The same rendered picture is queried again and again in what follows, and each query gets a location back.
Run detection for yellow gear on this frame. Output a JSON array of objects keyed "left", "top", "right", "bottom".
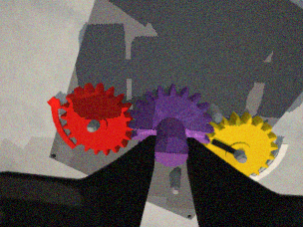
[{"left": 203, "top": 112, "right": 278, "bottom": 176}]

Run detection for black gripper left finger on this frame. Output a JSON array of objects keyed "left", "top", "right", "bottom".
[{"left": 0, "top": 135, "right": 156, "bottom": 227}]

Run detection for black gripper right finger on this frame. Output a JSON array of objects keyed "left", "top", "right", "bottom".
[{"left": 186, "top": 137, "right": 303, "bottom": 227}]

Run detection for purple gear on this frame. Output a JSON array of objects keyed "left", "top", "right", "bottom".
[{"left": 129, "top": 84, "right": 215, "bottom": 167}]

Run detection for red gear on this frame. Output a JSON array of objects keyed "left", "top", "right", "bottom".
[{"left": 60, "top": 83, "right": 133, "bottom": 155}]

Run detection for grey flat board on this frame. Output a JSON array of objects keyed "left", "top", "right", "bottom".
[{"left": 49, "top": 0, "right": 303, "bottom": 220}]

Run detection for red curved arrow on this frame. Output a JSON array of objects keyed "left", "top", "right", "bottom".
[{"left": 47, "top": 97, "right": 76, "bottom": 149}]

